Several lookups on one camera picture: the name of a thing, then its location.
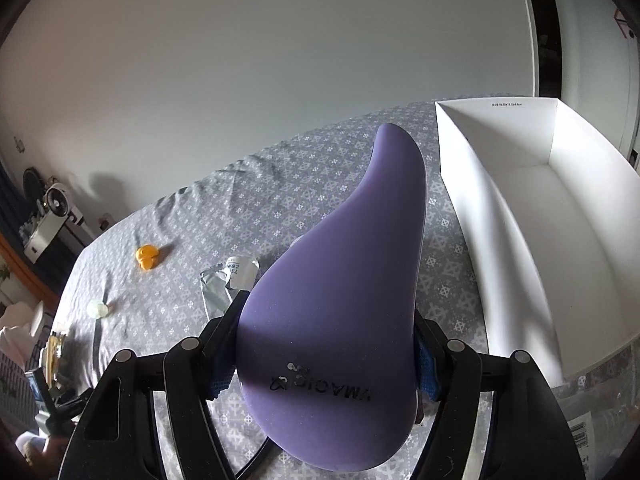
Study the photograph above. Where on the grey patterned bedsheet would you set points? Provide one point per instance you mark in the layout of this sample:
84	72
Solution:
300	185

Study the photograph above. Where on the small clear bottle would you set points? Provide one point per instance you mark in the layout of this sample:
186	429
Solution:
97	308

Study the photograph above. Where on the small white desk fan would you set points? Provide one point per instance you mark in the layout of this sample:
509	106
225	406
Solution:
56	201

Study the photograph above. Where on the small orange cap bottle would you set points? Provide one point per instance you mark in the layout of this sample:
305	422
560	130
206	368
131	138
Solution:
146	257

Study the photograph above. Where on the white door frame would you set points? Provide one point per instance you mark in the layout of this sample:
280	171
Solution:
537	25

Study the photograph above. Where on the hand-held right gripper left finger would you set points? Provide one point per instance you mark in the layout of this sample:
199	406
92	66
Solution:
222	380

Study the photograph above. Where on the silver foil packet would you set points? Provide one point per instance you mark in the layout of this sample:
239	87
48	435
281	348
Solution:
217	290

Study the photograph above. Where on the black round fan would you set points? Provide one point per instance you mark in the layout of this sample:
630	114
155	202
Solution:
32	187

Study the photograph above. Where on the white shelf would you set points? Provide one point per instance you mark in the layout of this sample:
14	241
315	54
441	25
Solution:
50	232

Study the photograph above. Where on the wall socket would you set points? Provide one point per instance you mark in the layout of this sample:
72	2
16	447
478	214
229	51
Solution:
105	220

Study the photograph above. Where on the white cardboard box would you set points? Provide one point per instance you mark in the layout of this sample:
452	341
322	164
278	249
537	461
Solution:
550	240

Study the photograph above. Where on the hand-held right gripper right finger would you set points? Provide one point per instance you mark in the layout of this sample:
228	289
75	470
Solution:
430	370

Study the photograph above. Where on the clear plastic bag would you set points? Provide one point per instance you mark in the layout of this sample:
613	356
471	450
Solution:
600	420

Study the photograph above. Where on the purple hair brush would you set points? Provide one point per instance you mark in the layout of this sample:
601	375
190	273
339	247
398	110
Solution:
330	310

